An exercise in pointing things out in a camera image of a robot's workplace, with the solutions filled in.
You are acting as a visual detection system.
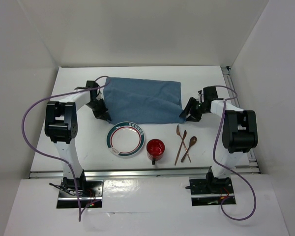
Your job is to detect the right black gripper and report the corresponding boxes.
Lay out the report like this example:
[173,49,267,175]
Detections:
[179,97,208,122]

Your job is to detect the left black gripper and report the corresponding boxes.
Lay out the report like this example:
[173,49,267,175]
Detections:
[86,98,110,121]

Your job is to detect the blue cloth placemat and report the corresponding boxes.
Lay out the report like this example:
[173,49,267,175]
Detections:
[103,77,185,124]

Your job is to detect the white plate green red rim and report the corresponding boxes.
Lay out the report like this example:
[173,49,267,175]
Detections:
[106,121,145,159]

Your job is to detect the red mug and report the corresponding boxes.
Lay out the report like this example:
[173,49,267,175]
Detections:
[146,139,165,165]

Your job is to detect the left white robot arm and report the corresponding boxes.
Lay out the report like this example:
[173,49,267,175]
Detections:
[44,81,111,196]

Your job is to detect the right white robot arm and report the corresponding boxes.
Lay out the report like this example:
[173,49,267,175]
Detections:
[179,86,258,194]

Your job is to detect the copper spoon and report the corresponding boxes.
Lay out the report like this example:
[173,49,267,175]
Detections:
[181,136,197,163]

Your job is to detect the aluminium rail right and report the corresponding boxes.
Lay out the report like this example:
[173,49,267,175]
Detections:
[221,66,258,168]

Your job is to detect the aluminium rail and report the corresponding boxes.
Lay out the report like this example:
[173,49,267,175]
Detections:
[221,66,258,168]
[29,165,260,179]

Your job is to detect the aluminium rail front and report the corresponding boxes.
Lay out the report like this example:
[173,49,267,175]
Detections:
[29,165,260,179]

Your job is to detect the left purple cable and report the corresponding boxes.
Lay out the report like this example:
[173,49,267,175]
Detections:
[22,75,112,222]

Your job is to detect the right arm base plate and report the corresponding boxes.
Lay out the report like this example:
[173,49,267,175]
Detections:
[185,178,236,207]

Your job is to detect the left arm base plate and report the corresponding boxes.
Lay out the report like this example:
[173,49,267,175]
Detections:
[49,180,104,209]

